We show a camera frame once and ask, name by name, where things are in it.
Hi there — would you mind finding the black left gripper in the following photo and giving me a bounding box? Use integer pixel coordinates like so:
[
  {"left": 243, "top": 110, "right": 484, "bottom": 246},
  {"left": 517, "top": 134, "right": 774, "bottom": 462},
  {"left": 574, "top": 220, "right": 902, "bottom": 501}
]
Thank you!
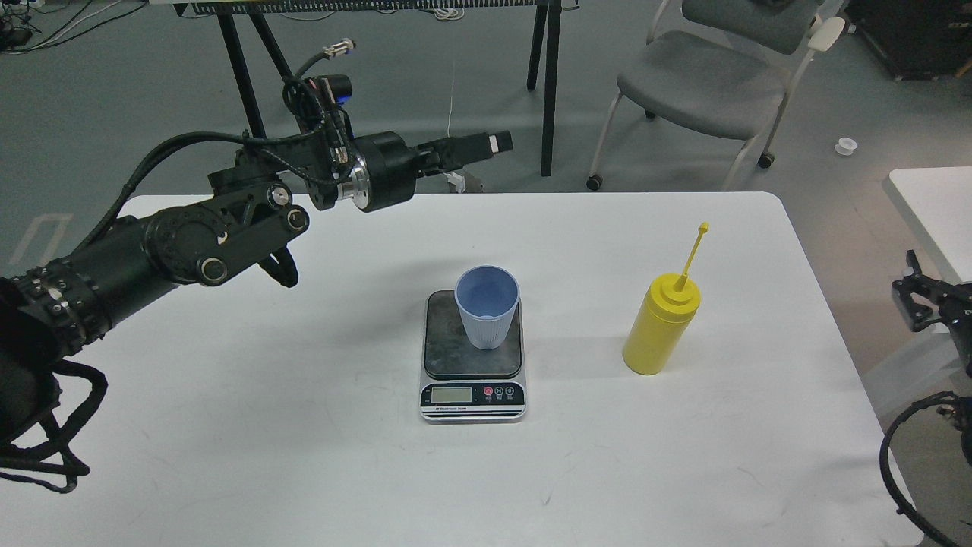
[{"left": 336, "top": 131, "right": 513, "bottom": 213}]

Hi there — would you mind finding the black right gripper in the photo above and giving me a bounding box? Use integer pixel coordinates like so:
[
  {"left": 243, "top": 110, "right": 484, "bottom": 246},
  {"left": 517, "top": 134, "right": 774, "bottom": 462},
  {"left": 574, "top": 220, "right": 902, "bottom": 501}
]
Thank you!
[{"left": 892, "top": 249, "right": 971, "bottom": 373}]

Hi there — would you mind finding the blue ribbed plastic cup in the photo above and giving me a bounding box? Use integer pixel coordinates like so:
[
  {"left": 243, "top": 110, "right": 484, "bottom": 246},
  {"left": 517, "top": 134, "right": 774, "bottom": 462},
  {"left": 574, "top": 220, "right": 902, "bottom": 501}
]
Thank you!
[{"left": 453, "top": 264, "right": 521, "bottom": 350}]

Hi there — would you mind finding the yellow squeeze seasoning bottle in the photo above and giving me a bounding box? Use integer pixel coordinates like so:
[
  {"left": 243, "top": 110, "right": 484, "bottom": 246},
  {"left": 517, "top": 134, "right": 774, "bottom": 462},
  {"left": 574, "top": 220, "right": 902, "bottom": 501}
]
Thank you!
[{"left": 622, "top": 222, "right": 709, "bottom": 376}]

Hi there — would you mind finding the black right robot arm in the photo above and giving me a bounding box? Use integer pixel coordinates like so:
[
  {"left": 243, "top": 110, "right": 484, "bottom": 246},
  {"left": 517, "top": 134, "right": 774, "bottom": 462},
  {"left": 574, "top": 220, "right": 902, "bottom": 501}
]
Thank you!
[{"left": 878, "top": 250, "right": 971, "bottom": 546}]

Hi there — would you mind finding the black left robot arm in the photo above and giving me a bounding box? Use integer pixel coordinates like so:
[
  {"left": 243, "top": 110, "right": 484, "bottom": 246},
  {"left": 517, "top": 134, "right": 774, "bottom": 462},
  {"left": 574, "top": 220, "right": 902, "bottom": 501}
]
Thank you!
[{"left": 1, "top": 40, "right": 513, "bottom": 494}]

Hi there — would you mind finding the digital kitchen scale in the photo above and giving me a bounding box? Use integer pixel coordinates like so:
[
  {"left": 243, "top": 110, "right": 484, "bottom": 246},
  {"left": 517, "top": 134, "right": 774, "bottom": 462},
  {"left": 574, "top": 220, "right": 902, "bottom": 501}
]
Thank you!
[{"left": 418, "top": 290, "right": 527, "bottom": 425}]

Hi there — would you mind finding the white side table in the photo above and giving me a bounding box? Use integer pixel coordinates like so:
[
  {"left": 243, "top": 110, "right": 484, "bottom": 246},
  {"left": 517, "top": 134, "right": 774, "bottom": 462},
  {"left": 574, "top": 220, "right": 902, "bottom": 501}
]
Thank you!
[{"left": 884, "top": 166, "right": 971, "bottom": 283}]

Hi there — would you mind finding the small white floor cap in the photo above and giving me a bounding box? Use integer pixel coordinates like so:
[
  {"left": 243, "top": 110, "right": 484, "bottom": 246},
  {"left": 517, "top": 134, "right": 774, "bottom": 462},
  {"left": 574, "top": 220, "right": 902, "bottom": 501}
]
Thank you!
[{"left": 834, "top": 136, "right": 858, "bottom": 157}]

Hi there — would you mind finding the black-legged background table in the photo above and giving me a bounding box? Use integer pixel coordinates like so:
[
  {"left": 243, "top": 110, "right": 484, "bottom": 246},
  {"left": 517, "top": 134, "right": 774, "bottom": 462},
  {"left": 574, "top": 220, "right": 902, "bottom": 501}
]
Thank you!
[{"left": 172, "top": 1, "right": 563, "bottom": 177}]

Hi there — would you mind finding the black cabinet top right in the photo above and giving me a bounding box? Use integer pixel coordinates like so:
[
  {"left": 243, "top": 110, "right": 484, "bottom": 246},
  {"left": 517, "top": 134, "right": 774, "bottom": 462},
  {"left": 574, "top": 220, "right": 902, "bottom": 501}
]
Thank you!
[{"left": 846, "top": 1, "right": 971, "bottom": 81}]

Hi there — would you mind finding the grey office chair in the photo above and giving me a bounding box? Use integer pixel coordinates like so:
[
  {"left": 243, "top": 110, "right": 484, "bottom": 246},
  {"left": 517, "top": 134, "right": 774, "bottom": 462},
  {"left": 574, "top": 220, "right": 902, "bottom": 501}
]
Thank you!
[{"left": 586, "top": 1, "right": 846, "bottom": 191}]

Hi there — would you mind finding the white cable with plug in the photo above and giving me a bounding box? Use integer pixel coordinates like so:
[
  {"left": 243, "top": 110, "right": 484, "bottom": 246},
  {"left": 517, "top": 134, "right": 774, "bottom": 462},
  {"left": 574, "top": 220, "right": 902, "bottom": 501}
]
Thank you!
[{"left": 437, "top": 53, "right": 484, "bottom": 193}]

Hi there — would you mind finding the floor cables top left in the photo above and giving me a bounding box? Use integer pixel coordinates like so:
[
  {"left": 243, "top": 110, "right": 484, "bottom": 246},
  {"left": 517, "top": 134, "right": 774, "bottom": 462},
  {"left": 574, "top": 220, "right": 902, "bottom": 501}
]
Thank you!
[{"left": 0, "top": 0, "right": 149, "bottom": 52}]

